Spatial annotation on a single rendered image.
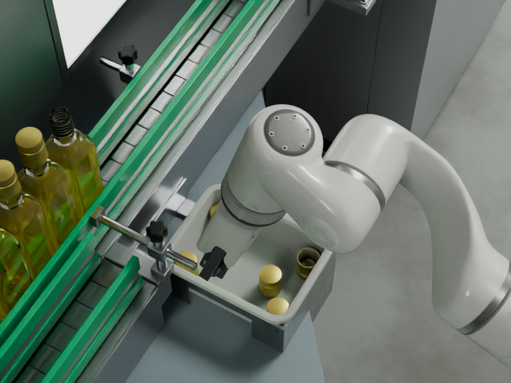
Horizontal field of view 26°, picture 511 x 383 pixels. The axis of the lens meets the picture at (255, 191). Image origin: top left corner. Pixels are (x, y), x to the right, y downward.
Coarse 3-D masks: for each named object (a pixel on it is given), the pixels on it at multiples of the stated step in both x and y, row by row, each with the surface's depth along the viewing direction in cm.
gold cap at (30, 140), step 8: (24, 128) 140; (32, 128) 140; (16, 136) 139; (24, 136) 139; (32, 136) 139; (40, 136) 139; (24, 144) 138; (32, 144) 138; (40, 144) 139; (24, 152) 139; (32, 152) 139; (40, 152) 140; (24, 160) 141; (32, 160) 140; (40, 160) 141
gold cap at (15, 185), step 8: (0, 160) 137; (0, 168) 136; (8, 168) 136; (0, 176) 136; (8, 176) 136; (16, 176) 137; (0, 184) 136; (8, 184) 136; (16, 184) 138; (0, 192) 137; (8, 192) 138; (16, 192) 139; (0, 200) 139; (8, 200) 139
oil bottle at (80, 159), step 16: (48, 144) 147; (80, 144) 147; (64, 160) 147; (80, 160) 148; (96, 160) 152; (80, 176) 150; (96, 176) 155; (80, 192) 152; (96, 192) 157; (80, 208) 156
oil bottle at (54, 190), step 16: (48, 160) 146; (32, 176) 144; (48, 176) 144; (64, 176) 146; (32, 192) 145; (48, 192) 144; (64, 192) 148; (48, 208) 147; (64, 208) 151; (64, 224) 153; (64, 240) 155
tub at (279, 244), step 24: (216, 192) 173; (192, 216) 170; (288, 216) 170; (192, 240) 173; (264, 240) 176; (288, 240) 174; (240, 264) 174; (264, 264) 174; (288, 264) 174; (216, 288) 163; (240, 288) 171; (288, 288) 171; (264, 312) 161; (288, 312) 161
